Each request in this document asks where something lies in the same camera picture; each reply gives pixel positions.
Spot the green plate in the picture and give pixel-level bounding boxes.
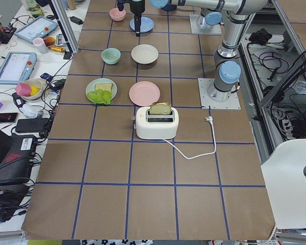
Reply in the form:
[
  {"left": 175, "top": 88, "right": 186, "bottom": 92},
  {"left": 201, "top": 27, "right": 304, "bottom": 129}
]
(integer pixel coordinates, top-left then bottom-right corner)
[{"left": 86, "top": 78, "right": 117, "bottom": 105}]

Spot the black laptop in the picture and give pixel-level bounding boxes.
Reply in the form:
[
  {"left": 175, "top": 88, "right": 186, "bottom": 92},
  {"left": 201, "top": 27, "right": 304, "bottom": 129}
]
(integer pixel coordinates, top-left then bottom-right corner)
[{"left": 0, "top": 130, "right": 37, "bottom": 185}]

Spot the toast slice in toaster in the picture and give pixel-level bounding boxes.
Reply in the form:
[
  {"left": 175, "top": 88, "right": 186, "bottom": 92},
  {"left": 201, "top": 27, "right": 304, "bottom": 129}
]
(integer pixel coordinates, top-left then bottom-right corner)
[{"left": 149, "top": 102, "right": 171, "bottom": 115}]

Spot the white toaster cable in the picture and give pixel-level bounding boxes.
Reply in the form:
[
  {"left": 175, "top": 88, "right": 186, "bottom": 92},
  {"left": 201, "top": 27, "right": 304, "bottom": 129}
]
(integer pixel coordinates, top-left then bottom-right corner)
[{"left": 163, "top": 116, "right": 217, "bottom": 160}]

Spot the green lettuce leaf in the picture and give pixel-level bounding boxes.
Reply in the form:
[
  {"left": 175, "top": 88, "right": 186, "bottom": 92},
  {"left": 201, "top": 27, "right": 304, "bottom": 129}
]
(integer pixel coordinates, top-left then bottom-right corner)
[{"left": 87, "top": 91, "right": 112, "bottom": 105}]

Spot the teach pendant far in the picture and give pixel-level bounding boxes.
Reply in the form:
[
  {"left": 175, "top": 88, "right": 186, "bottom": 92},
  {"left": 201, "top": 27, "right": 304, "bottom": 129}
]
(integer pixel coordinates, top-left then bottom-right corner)
[{"left": 14, "top": 16, "right": 58, "bottom": 43}]

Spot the pink bowl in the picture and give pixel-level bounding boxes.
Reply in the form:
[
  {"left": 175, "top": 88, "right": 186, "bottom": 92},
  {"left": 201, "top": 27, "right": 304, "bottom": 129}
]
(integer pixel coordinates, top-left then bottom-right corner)
[{"left": 109, "top": 8, "right": 126, "bottom": 22}]

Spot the pink cup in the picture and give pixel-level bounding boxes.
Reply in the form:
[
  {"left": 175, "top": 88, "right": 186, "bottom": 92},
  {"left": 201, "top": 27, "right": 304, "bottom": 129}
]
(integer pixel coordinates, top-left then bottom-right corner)
[{"left": 32, "top": 38, "right": 48, "bottom": 54}]

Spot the pink plate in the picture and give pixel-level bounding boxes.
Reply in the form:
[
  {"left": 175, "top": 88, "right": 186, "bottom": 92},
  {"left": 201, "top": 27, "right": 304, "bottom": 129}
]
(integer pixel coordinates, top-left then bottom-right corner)
[{"left": 129, "top": 81, "right": 160, "bottom": 107}]

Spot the smartphone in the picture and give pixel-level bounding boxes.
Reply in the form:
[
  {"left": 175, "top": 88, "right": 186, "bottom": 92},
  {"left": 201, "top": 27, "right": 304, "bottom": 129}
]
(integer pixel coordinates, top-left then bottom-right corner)
[{"left": 0, "top": 112, "right": 19, "bottom": 124}]

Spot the teach pendant near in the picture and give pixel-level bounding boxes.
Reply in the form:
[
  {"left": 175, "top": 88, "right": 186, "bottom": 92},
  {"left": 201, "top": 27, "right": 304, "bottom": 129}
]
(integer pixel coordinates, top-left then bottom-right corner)
[{"left": 0, "top": 52, "right": 37, "bottom": 85}]

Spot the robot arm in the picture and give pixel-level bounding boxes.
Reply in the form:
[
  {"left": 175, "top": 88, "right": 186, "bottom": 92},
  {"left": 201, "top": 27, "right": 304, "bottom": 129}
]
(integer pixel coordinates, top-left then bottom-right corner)
[
  {"left": 197, "top": 8, "right": 222, "bottom": 35},
  {"left": 150, "top": 1, "right": 267, "bottom": 103}
]

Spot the white toaster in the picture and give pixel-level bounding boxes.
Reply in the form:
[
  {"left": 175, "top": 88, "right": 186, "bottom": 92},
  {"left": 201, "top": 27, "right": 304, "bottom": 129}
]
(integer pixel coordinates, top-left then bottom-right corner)
[{"left": 135, "top": 107, "right": 179, "bottom": 140}]

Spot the green bowl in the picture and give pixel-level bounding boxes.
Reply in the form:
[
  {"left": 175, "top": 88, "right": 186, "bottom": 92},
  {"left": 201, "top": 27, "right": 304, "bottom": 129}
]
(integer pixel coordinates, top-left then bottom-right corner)
[{"left": 101, "top": 47, "right": 121, "bottom": 65}]

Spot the teach pendant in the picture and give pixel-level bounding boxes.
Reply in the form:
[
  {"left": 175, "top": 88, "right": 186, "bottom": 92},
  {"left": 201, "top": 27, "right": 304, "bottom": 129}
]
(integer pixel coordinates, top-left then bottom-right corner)
[
  {"left": 14, "top": 16, "right": 58, "bottom": 43},
  {"left": 0, "top": 52, "right": 37, "bottom": 85}
]

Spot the bread slice on plate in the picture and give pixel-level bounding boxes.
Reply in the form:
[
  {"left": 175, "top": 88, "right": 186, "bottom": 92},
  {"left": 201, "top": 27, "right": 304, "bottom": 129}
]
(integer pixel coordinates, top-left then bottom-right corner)
[{"left": 94, "top": 83, "right": 113, "bottom": 94}]

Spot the black power brick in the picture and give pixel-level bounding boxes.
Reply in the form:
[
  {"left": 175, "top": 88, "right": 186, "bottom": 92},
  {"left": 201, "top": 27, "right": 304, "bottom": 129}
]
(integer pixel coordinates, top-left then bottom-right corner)
[{"left": 15, "top": 118, "right": 48, "bottom": 133}]

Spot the blue plate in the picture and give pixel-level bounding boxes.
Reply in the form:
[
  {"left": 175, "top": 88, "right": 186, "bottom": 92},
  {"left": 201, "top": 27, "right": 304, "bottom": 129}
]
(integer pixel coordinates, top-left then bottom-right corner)
[{"left": 130, "top": 16, "right": 155, "bottom": 34}]

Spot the beige plate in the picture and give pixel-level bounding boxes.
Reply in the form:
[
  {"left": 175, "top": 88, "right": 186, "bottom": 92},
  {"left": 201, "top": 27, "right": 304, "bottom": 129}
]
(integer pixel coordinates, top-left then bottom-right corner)
[{"left": 131, "top": 44, "right": 159, "bottom": 65}]

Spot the mango fruit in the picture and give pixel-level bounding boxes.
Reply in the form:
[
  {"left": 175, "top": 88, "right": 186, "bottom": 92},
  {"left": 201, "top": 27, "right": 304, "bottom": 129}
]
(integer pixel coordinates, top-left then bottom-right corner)
[{"left": 43, "top": 36, "right": 56, "bottom": 46}]

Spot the white bowl with toys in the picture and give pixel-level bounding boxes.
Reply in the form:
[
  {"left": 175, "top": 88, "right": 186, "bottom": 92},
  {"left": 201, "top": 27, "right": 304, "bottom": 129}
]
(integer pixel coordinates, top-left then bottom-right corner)
[{"left": 21, "top": 78, "right": 45, "bottom": 101}]

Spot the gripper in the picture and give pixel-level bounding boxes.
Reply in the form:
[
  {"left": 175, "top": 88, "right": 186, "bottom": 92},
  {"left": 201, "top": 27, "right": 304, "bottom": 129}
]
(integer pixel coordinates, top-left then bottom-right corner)
[{"left": 129, "top": 0, "right": 145, "bottom": 37}]

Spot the white chair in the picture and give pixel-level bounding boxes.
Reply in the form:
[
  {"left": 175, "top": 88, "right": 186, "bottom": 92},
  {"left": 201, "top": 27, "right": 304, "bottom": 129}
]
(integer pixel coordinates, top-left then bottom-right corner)
[{"left": 261, "top": 139, "right": 306, "bottom": 229}]

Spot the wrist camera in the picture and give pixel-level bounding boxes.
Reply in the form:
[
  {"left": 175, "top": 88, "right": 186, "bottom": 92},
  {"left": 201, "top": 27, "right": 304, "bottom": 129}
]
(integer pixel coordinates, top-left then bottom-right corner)
[{"left": 117, "top": 0, "right": 126, "bottom": 12}]

